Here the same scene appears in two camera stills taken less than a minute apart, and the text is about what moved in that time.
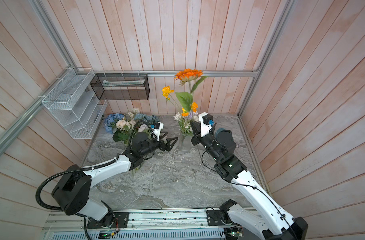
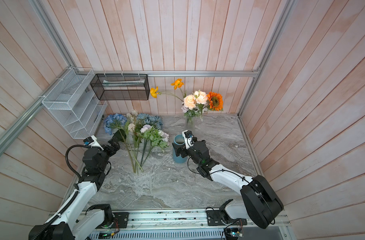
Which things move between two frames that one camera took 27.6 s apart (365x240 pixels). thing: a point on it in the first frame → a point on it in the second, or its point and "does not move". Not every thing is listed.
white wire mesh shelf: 72,101 does not move
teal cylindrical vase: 220,129 → 179,139
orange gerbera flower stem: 193,77 → 215,102
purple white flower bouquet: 184,122 → 194,113
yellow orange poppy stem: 166,91 → 177,83
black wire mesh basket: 123,86 does not move
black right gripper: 198,138 → 178,150
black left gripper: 168,147 → 116,146
